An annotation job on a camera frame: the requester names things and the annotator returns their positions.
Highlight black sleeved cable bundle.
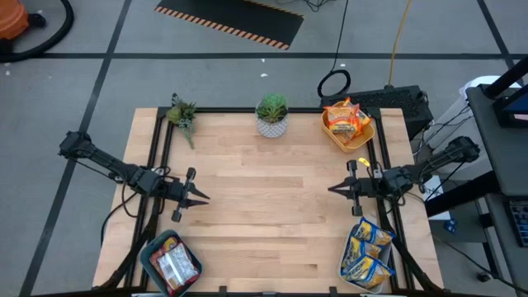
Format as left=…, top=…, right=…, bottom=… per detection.
left=98, top=197, right=164, bottom=290
left=374, top=197, right=446, bottom=295

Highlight white-backed red ramen pack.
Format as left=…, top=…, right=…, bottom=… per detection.
left=155, top=242, right=201, bottom=285

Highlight black slanted pole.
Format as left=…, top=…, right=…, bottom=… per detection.
left=480, top=55, right=528, bottom=100

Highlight black desk support beam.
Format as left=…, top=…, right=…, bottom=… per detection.
left=424, top=171, right=502, bottom=219

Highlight black keyboard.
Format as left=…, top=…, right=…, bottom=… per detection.
left=507, top=200, right=528, bottom=248

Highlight orange shop vacuum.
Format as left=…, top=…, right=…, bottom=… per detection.
left=0, top=0, right=30, bottom=41

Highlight dark grey desk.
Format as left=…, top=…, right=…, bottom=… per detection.
left=465, top=84, right=528, bottom=290

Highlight light grey plastic bin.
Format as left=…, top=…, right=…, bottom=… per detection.
left=337, top=225, right=394, bottom=295

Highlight red Maruchan ramen pack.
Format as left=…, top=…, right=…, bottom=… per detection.
left=154, top=263, right=199, bottom=296
left=148, top=236, right=182, bottom=265

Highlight black vacuum hose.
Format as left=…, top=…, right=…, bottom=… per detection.
left=0, top=0, right=75, bottom=64

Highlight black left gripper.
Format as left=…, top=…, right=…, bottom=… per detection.
left=167, top=167, right=210, bottom=223

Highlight white labelled box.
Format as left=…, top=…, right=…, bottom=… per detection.
left=421, top=175, right=453, bottom=222

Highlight small artificial succulent sprig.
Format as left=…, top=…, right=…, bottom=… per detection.
left=165, top=92, right=198, bottom=149

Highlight black hazard-striped floor mat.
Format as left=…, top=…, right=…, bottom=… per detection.
left=154, top=0, right=305, bottom=51

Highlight black desk monitor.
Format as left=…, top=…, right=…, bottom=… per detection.
left=493, top=84, right=528, bottom=129

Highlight yellow plastic bin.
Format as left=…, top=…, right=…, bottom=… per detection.
left=320, top=101, right=377, bottom=153

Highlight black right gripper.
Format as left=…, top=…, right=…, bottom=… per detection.
left=328, top=159, right=384, bottom=217

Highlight tangled black floor cables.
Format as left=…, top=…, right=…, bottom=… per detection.
left=299, top=0, right=337, bottom=12

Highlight teal plastic bin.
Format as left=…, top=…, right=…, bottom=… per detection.
left=139, top=229, right=204, bottom=297

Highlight succulent in white patterned pot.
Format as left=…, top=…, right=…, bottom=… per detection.
left=254, top=92, right=290, bottom=139

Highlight yellow hanging cable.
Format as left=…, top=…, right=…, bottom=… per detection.
left=387, top=0, right=415, bottom=87

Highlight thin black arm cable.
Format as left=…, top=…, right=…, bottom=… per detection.
left=65, top=156, right=141, bottom=248

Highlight black hanging cable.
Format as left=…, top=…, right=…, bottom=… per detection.
left=316, top=0, right=352, bottom=99

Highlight blue Maruchan ramen pack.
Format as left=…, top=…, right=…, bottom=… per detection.
left=340, top=255, right=397, bottom=290
left=341, top=236, right=384, bottom=269
left=350, top=217, right=397, bottom=248

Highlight orange Maruchan ramen pack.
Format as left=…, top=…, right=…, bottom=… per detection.
left=323, top=102, right=362, bottom=144
left=344, top=97, right=372, bottom=137

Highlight black computer case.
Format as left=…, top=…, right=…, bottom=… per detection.
left=319, top=84, right=434, bottom=141

